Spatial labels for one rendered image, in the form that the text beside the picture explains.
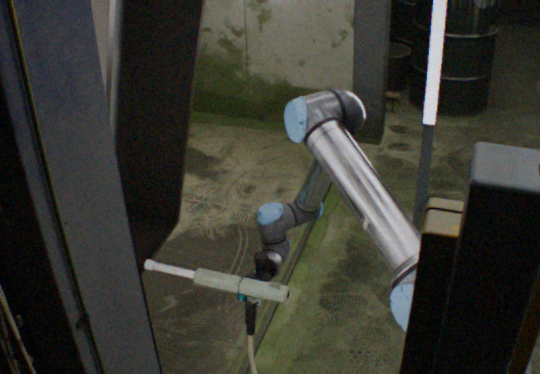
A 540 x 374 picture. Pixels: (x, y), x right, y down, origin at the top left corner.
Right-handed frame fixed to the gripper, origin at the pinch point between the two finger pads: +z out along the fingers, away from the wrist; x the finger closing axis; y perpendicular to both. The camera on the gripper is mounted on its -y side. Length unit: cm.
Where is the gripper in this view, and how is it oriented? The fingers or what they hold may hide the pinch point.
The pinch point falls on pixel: (249, 296)
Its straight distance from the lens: 197.5
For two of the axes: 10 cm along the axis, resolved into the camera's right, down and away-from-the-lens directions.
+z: -2.9, 4.2, -8.6
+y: -0.6, 8.9, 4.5
